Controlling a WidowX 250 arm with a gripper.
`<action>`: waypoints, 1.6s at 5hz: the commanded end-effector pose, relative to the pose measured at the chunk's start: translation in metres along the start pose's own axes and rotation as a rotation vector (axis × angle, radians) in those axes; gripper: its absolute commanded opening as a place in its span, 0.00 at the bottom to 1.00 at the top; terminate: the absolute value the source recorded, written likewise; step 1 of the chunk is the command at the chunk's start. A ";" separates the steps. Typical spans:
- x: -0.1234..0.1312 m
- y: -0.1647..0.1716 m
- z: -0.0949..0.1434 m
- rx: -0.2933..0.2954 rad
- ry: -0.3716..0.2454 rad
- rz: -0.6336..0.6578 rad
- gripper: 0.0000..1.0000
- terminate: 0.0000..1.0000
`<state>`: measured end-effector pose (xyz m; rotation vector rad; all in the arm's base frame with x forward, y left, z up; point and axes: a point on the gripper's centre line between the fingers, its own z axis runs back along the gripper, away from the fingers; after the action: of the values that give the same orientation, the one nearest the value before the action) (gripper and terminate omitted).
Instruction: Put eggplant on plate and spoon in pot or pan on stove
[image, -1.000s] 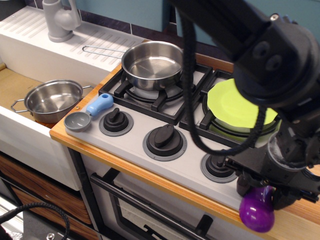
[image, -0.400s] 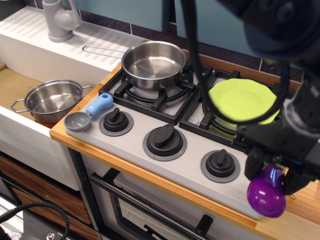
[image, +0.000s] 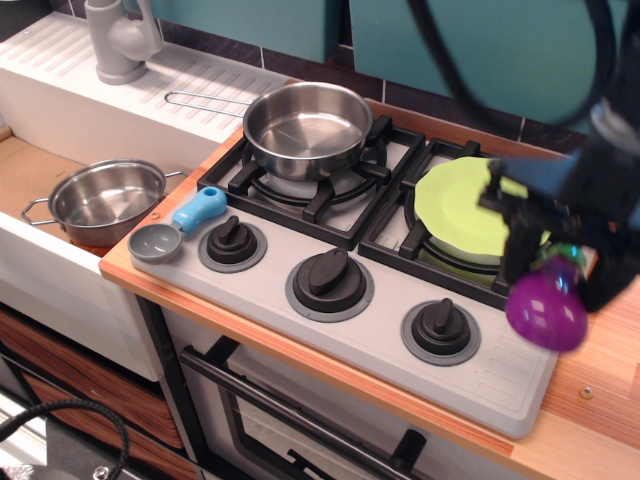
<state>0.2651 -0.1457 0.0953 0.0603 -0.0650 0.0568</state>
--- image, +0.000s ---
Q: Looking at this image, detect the black left burner grate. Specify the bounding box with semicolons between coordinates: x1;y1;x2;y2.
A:
197;116;426;250

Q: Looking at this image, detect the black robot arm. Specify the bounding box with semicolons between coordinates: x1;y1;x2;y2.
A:
479;1;639;312

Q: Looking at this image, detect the black braided cable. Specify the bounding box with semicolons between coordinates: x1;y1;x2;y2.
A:
0;396;131;480

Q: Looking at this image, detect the steel saucepan with handle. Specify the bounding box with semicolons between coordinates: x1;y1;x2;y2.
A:
164;82;373;182

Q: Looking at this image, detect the blue grey toy spoon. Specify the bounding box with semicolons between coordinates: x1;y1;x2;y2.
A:
127;187;227;265

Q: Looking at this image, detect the black right stove knob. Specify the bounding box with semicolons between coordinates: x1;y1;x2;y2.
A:
401;298;481;367

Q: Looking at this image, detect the steel two-handled pot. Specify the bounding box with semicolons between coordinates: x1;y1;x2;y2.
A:
21;159;184;248

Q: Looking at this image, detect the grey toy faucet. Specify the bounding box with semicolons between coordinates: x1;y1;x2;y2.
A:
85;0;163;85

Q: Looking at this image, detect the grey toy stove top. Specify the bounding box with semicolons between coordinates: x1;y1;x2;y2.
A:
131;199;556;438

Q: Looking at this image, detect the purple toy eggplant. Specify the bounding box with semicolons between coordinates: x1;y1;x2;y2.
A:
505;244;588;352

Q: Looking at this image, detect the lime green plate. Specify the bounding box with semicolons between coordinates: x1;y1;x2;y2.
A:
413;156;551;257

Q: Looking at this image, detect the black left stove knob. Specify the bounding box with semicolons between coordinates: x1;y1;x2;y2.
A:
198;215;267;274

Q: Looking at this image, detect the black right burner grate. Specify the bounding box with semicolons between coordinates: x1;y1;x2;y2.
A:
358;139;509;309

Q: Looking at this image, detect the white toy sink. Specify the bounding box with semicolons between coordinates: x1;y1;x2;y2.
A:
1;13;285;381

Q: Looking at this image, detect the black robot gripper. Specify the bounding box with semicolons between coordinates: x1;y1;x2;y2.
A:
479;149;639;313

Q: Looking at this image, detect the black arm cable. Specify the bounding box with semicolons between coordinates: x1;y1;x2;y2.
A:
404;0;621;127

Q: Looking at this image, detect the black middle stove knob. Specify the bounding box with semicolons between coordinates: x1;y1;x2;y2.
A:
285;248;375;323

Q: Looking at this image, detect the black stove knob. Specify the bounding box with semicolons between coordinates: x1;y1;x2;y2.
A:
401;298;481;367
285;248;375;323
198;215;267;274

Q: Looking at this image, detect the black oven door handle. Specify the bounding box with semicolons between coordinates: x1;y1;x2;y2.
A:
180;343;426;479

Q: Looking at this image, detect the wooden drawer front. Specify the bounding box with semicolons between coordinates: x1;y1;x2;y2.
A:
1;305;198;480

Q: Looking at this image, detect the black burner grate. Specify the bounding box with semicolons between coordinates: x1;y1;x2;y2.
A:
197;116;426;250
358;139;509;309

